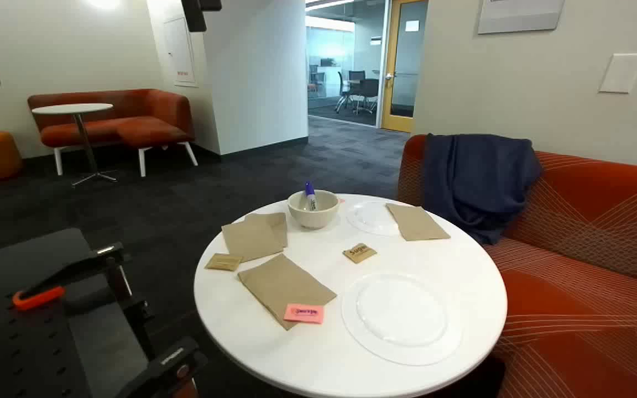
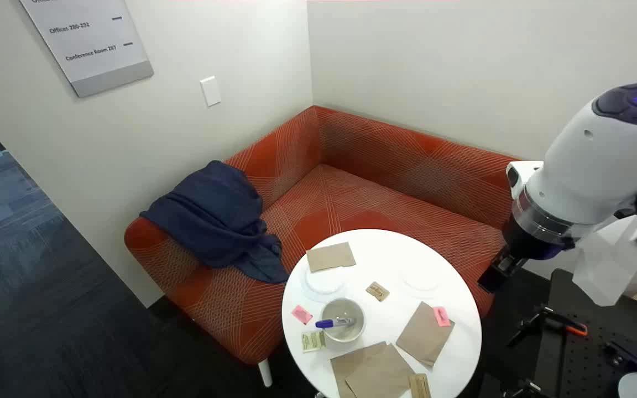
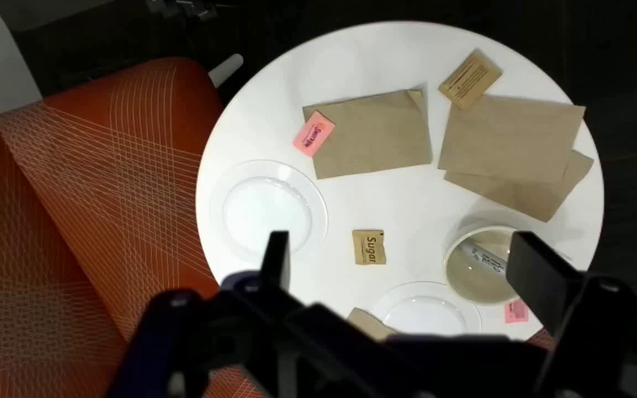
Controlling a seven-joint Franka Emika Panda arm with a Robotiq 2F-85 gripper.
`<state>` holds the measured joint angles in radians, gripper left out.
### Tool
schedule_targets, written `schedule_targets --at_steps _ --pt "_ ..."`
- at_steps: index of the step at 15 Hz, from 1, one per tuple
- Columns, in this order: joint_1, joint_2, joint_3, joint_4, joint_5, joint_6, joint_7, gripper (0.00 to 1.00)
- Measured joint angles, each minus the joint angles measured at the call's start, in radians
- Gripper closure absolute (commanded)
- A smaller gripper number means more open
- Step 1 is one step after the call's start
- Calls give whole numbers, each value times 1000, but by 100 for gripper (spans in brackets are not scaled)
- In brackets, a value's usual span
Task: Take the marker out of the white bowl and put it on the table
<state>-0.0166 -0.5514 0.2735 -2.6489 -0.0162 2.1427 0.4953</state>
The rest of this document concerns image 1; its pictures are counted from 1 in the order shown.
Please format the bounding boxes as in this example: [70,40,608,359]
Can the orange patterned sofa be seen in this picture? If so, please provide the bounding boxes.
[394,134,637,398]

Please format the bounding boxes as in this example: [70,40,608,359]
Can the black clamp with orange handle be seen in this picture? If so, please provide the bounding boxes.
[12,241,126,314]

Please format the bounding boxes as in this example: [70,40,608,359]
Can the white wall picture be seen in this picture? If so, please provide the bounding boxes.
[476,0,568,39]

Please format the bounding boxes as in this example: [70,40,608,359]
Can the black office chair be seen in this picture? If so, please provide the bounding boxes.
[345,68,381,118]

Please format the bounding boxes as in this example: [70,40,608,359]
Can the black robot cart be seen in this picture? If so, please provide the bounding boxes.
[0,227,211,398]

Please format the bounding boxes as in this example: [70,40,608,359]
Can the pink sweetener packet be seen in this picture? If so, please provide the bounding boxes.
[282,301,325,327]

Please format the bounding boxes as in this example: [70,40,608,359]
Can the red lounge sofa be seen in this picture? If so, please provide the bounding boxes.
[27,87,201,180]

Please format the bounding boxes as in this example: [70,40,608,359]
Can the printed brown sugar packet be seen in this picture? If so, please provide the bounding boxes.
[340,241,381,265]

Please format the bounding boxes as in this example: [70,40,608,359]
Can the white wall panel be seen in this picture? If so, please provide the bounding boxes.
[598,52,637,97]

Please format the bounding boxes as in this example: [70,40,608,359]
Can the grey marker with blue cap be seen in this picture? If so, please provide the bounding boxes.
[302,181,319,213]

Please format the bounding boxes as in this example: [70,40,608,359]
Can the large white plate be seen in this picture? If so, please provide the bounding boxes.
[340,270,465,370]

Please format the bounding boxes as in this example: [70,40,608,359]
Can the small plain brown packet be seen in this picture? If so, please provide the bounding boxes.
[204,253,245,275]

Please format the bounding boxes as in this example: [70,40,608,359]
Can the large brown paper napkin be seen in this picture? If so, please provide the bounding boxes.
[234,253,338,332]

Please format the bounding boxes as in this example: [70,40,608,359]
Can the white access panel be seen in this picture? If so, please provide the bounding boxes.
[162,14,196,89]

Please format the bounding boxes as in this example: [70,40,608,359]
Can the dark blue jacket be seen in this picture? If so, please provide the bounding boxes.
[421,134,544,245]

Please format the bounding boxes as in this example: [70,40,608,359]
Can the small white plate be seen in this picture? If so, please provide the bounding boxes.
[338,198,403,261]

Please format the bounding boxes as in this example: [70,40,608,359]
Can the yellow wooden door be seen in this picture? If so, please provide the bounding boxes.
[381,0,432,135]

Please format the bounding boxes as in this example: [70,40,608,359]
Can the small round side table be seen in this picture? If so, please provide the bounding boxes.
[31,102,120,188]

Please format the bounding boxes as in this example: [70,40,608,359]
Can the white ceramic bowl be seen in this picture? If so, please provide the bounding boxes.
[285,188,340,232]

